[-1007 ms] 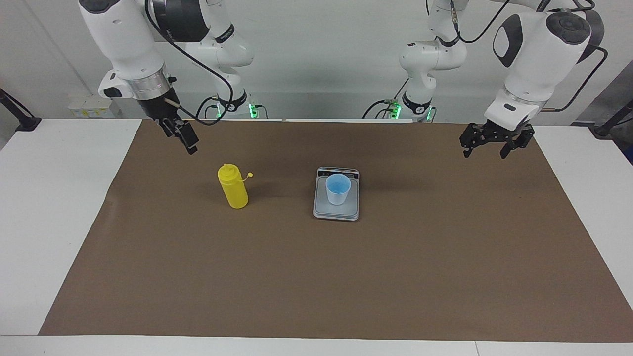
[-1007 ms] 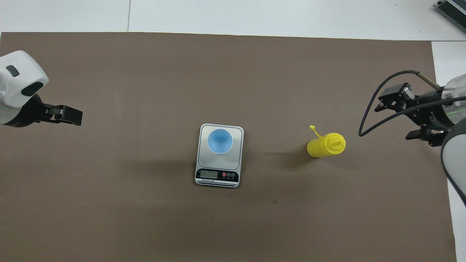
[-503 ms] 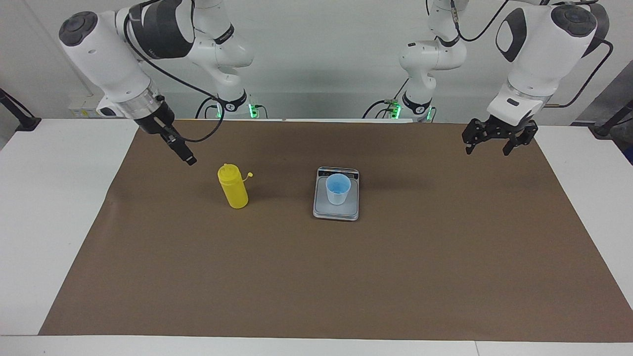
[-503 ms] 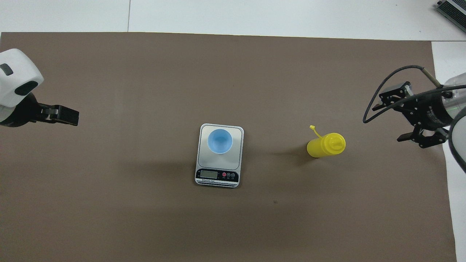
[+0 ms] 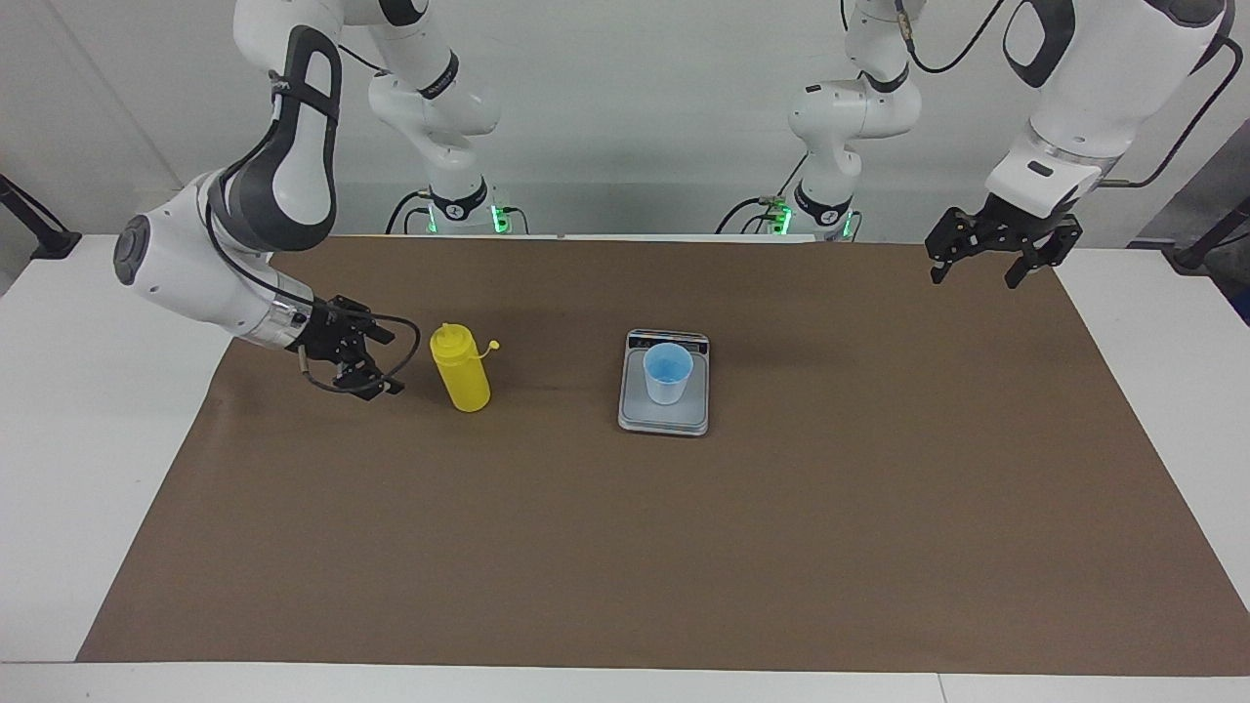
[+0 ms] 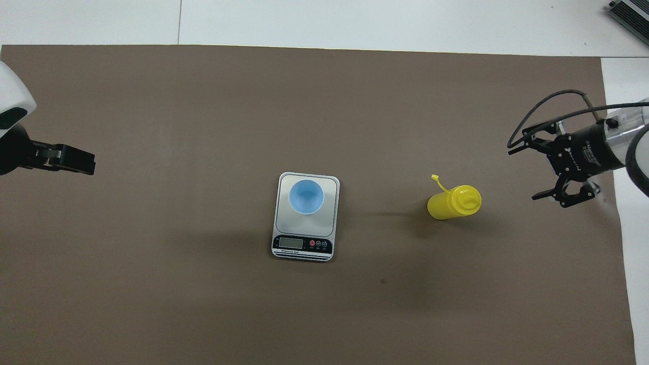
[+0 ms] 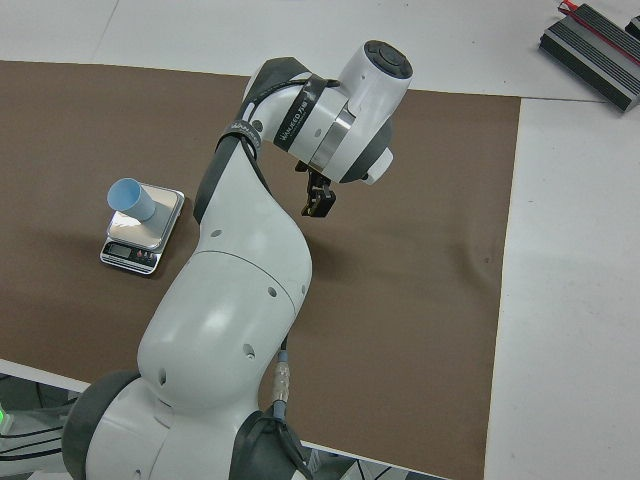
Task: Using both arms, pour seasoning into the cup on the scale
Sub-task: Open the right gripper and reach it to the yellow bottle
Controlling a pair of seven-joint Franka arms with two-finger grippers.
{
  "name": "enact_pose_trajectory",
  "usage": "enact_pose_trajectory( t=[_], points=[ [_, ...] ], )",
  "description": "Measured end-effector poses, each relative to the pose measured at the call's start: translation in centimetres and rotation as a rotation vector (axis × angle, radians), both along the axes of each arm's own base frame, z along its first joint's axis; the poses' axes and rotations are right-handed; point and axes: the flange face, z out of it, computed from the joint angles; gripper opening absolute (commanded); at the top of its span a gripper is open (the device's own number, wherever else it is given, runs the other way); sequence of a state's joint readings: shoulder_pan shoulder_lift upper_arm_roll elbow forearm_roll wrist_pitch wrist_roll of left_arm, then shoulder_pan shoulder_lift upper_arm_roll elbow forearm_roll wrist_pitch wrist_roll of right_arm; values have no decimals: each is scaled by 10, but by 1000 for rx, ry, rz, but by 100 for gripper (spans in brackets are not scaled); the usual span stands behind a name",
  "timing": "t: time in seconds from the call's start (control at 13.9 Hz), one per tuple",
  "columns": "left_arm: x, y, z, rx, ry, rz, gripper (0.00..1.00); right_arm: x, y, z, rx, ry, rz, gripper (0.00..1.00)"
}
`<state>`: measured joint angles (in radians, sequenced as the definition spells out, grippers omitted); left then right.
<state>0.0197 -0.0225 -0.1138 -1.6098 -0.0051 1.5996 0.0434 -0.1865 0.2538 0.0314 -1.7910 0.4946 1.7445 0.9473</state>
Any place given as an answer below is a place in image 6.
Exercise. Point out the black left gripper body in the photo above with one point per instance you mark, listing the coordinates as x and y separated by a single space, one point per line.
15 152

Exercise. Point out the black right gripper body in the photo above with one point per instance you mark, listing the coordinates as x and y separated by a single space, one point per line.
583 152

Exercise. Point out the yellow squeeze bottle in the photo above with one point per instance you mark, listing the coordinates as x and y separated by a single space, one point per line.
451 205

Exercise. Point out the light blue plastic cup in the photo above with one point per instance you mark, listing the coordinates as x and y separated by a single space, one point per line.
306 197

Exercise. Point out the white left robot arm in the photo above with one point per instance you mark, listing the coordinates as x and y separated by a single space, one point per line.
12 91

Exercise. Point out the silver digital kitchen scale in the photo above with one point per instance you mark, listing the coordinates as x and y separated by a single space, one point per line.
304 238

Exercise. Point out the grey ribbed metal device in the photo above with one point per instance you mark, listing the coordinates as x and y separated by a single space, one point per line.
631 15

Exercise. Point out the brown table mat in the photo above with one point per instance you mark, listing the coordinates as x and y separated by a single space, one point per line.
203 304

